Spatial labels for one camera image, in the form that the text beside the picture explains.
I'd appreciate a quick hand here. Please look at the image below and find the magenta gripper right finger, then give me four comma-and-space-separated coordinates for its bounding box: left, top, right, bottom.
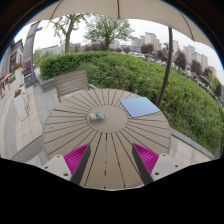
131, 142, 183, 186

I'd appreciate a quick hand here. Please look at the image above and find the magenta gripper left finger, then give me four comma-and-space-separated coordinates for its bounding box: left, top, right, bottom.
41, 143, 92, 186

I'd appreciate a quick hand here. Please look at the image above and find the round slatted wooden table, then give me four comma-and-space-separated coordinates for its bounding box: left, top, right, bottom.
44, 89, 171, 190

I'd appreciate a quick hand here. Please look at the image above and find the trimmed green hedge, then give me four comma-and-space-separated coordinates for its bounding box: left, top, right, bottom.
39, 51, 224, 152

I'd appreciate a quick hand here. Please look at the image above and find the dark umbrella pole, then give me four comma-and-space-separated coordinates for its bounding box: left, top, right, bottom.
156, 27, 174, 108

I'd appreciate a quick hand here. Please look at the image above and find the wooden slatted chair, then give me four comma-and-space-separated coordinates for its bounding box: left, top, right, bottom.
54, 70, 96, 99

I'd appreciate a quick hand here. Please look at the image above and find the white planter with flowers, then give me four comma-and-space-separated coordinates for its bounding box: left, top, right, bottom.
14, 87, 29, 120

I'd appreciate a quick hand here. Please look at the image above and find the tall grey sign pillar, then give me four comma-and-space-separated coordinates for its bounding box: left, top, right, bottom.
23, 22, 41, 88

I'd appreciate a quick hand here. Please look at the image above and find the large green tree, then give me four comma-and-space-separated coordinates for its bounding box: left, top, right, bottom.
84, 14, 134, 49

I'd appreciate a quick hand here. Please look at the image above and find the beige patio umbrella canopy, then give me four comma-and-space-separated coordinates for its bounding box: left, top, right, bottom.
28, 0, 214, 48

